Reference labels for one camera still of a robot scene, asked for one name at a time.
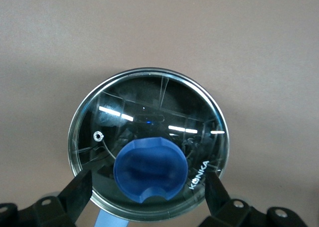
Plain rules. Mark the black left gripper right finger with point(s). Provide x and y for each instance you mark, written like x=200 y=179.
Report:
x=216 y=199

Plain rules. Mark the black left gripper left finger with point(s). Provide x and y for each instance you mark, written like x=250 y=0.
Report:
x=74 y=194

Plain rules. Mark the glass lid with blue knob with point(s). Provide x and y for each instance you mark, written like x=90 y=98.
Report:
x=149 y=107

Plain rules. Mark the brown table cloth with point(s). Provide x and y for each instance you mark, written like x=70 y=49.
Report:
x=159 y=25

